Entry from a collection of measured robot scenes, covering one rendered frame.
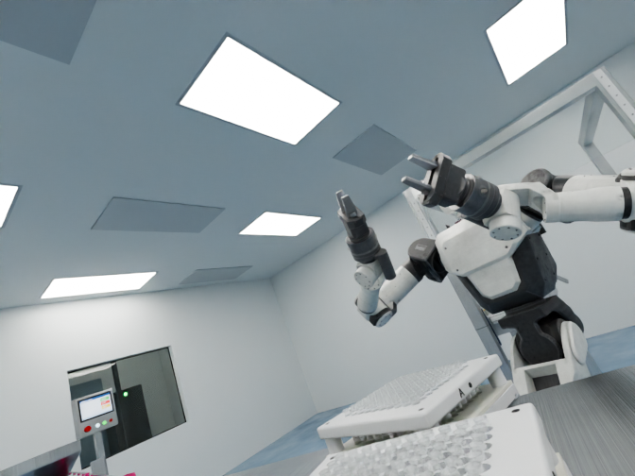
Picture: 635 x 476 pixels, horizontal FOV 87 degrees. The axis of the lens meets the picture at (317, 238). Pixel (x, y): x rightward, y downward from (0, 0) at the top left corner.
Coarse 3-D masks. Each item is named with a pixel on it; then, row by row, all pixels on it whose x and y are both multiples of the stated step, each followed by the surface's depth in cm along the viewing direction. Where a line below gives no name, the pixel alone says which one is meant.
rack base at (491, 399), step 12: (480, 396) 56; (492, 396) 53; (504, 396) 54; (468, 408) 53; (480, 408) 50; (492, 408) 51; (504, 408) 53; (456, 420) 49; (348, 444) 60; (360, 444) 57
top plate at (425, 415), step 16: (464, 368) 58; (480, 368) 54; (496, 368) 57; (448, 384) 52; (464, 384) 50; (432, 400) 47; (448, 400) 46; (336, 416) 62; (352, 416) 57; (368, 416) 52; (384, 416) 49; (400, 416) 46; (416, 416) 44; (432, 416) 43; (320, 432) 58; (336, 432) 55; (352, 432) 53; (368, 432) 50; (384, 432) 48
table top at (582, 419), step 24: (576, 384) 52; (600, 384) 48; (624, 384) 45; (552, 408) 47; (576, 408) 44; (600, 408) 42; (624, 408) 39; (552, 432) 41; (576, 432) 39; (600, 432) 37; (624, 432) 35; (312, 456) 71; (576, 456) 34; (600, 456) 33; (624, 456) 31
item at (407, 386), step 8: (440, 368) 61; (448, 368) 59; (416, 376) 63; (424, 376) 60; (432, 376) 58; (392, 384) 65; (400, 384) 63; (408, 384) 59; (416, 384) 57; (424, 384) 54; (376, 392) 64; (384, 392) 61; (392, 392) 58; (400, 392) 55; (408, 392) 53; (416, 392) 52; (368, 400) 60; (376, 400) 56; (384, 400) 55
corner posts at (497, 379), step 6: (498, 372) 57; (492, 378) 57; (498, 378) 57; (504, 378) 57; (492, 384) 57; (498, 384) 57; (504, 384) 57; (438, 426) 44; (330, 438) 58; (336, 438) 58; (330, 444) 57; (336, 444) 57; (342, 444) 58; (330, 450) 57; (336, 450) 57; (342, 450) 57
